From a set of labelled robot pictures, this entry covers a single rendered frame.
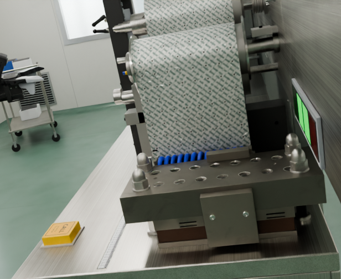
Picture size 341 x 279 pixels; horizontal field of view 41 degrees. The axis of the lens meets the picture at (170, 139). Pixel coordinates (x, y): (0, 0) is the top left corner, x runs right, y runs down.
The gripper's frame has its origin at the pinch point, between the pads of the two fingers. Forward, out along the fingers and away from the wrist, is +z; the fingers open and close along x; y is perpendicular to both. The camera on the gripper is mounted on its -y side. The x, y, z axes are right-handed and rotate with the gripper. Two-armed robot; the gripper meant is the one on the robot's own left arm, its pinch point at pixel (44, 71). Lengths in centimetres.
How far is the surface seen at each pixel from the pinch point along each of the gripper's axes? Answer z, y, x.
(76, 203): 2, 28, 43
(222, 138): 39, 9, 65
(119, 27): 25.3, -13.6, 23.9
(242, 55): 46, -10, 64
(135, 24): 29.5, -14.2, 27.5
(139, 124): 23, 7, 49
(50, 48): -19, 97, -546
